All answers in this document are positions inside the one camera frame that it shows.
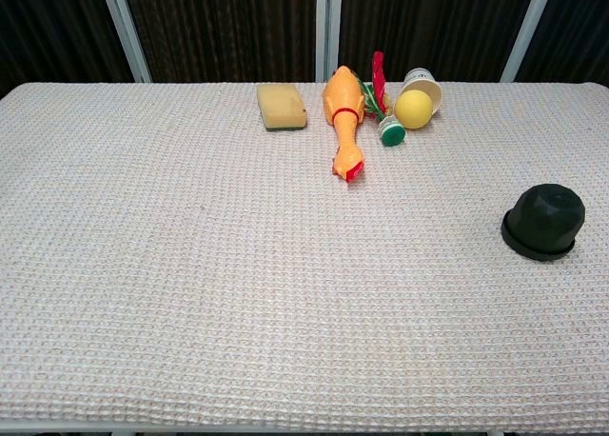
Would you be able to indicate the orange rubber chicken toy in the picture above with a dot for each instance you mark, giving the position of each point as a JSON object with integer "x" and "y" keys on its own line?
{"x": 342, "y": 98}

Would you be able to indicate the beige waffle tablecloth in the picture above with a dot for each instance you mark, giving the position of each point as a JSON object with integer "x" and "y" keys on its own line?
{"x": 238, "y": 264}

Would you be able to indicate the white paper cup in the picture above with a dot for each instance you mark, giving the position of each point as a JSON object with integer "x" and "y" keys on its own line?
{"x": 423, "y": 81}

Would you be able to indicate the white frame post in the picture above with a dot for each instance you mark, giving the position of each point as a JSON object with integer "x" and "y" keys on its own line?
{"x": 124, "y": 31}
{"x": 529, "y": 31}
{"x": 321, "y": 26}

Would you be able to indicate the black bowl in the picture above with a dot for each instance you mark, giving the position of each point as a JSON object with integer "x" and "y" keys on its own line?
{"x": 547, "y": 212}

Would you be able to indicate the yellow ball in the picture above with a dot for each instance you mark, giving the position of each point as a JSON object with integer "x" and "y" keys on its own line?
{"x": 413, "y": 110}

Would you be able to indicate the black round puck with dots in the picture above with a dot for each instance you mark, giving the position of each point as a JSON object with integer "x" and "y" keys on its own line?
{"x": 523, "y": 251}

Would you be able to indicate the dark brown corrugated panel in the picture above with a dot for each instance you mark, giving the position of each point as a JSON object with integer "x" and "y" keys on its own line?
{"x": 223, "y": 26}
{"x": 580, "y": 26}
{"x": 47, "y": 26}
{"x": 428, "y": 17}

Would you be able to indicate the yellow sponge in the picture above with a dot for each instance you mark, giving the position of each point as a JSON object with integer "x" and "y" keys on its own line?
{"x": 280, "y": 105}

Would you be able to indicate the red green feather shuttlecock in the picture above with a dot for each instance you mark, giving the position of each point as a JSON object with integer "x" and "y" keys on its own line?
{"x": 379, "y": 79}

